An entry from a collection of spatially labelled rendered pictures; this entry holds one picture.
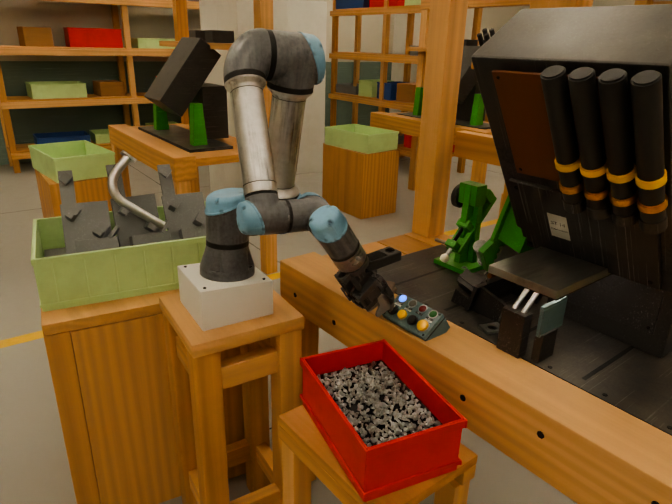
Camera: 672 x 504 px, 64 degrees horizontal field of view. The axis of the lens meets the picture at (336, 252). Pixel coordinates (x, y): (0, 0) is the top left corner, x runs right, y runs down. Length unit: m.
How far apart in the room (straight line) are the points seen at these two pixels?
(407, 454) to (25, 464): 1.81
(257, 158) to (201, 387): 0.63
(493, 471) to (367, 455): 1.43
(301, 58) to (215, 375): 0.83
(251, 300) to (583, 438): 0.85
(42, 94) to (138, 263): 5.83
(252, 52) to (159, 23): 7.14
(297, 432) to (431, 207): 1.11
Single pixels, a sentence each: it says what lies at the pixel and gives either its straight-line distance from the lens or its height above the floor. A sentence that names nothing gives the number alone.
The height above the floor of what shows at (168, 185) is 1.06.
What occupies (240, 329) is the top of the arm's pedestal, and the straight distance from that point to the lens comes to 1.45.
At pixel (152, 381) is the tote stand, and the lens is 1.90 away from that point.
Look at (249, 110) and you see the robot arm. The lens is 1.24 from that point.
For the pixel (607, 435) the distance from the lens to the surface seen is 1.16.
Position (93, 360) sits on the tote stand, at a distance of 1.83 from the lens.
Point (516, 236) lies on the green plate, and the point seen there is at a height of 1.14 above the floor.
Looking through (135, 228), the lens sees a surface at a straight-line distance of 2.02.
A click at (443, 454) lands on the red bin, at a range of 1.09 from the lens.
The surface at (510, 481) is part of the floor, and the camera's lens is 2.35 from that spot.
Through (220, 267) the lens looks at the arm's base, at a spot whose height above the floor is 0.99.
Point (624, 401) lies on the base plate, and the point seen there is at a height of 0.90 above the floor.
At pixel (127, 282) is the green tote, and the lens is 1.81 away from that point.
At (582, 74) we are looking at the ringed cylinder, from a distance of 0.94.
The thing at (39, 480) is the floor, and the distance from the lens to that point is 2.46.
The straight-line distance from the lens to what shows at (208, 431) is 1.57.
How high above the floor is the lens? 1.56
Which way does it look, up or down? 21 degrees down
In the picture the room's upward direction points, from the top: 2 degrees clockwise
